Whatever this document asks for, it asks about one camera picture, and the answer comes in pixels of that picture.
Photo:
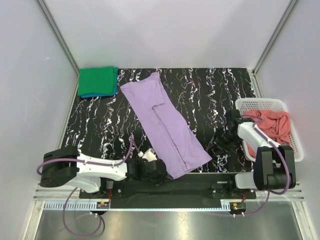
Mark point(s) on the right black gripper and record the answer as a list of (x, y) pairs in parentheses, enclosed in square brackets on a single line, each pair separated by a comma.
[(221, 139)]

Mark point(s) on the folded green t shirt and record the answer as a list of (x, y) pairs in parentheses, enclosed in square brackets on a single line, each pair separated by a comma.
[(96, 81)]

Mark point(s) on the purple t shirt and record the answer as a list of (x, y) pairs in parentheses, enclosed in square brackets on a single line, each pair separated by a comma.
[(164, 126)]

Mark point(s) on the white slotted cable duct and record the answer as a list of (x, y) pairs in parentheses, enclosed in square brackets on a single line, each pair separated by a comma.
[(209, 205)]

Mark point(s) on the aluminium frame rail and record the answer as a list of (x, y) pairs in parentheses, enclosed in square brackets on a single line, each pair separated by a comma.
[(61, 193)]

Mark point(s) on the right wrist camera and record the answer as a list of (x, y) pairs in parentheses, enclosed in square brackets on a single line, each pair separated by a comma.
[(233, 117)]

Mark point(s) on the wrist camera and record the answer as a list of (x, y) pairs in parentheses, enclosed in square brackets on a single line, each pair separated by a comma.
[(233, 117), (148, 156)]

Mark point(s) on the red t shirt in basket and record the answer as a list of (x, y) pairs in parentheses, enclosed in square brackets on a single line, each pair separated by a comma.
[(275, 124)]

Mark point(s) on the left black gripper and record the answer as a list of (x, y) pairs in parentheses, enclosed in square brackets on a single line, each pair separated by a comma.
[(160, 171)]

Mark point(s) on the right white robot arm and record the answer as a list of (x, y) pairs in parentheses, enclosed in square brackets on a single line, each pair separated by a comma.
[(274, 165)]

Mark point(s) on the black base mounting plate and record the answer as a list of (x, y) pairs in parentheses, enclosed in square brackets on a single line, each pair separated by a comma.
[(216, 186)]

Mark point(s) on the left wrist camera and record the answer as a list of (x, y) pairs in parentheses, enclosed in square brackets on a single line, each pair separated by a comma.
[(148, 156)]

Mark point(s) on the white plastic laundry basket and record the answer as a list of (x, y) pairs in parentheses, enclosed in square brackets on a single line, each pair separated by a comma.
[(249, 104)]

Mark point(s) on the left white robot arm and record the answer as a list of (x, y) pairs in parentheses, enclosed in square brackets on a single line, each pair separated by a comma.
[(67, 166)]

